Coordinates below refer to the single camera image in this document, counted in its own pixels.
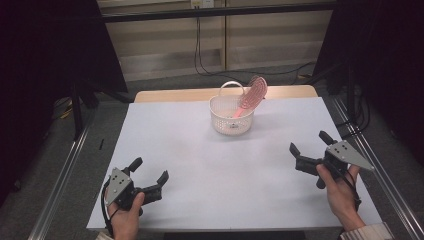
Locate aluminium floor rail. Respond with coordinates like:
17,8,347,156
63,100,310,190
332,97,424,240
27,125,92,240

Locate white plastic basket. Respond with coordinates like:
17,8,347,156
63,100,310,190
208,80,257,136

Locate black curtain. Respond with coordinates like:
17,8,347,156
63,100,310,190
312,0,424,168
0,0,130,208

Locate black wall cable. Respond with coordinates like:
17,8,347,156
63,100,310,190
193,16,316,86

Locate white table cover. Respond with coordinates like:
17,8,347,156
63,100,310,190
86,97,384,233

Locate right hand-held gripper cable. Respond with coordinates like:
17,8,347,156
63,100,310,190
342,169,362,212

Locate left hand-held gripper cable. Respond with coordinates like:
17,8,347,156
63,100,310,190
100,180,116,238

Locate black horizontal bar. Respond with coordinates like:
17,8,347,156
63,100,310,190
99,2,338,24

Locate person's right hand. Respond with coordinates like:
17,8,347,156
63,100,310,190
315,163,366,232

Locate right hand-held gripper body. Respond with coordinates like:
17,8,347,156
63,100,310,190
294,139,375,190

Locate black metal stand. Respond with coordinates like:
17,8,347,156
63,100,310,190
70,79,102,140

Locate black floor cables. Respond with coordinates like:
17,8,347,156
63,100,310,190
335,85,372,140

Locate person's left hand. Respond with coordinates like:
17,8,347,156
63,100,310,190
106,191,146,240

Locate hand-held gripper cable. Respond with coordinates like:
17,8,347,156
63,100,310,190
342,169,362,212
100,180,116,238

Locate white wall socket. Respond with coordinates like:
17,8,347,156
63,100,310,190
190,0,215,10

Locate yellow floor cable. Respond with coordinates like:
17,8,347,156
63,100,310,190
57,99,74,121

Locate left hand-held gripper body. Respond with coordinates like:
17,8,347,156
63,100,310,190
105,167,165,216

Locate pink hairbrush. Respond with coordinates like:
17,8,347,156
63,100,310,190
231,75,269,120

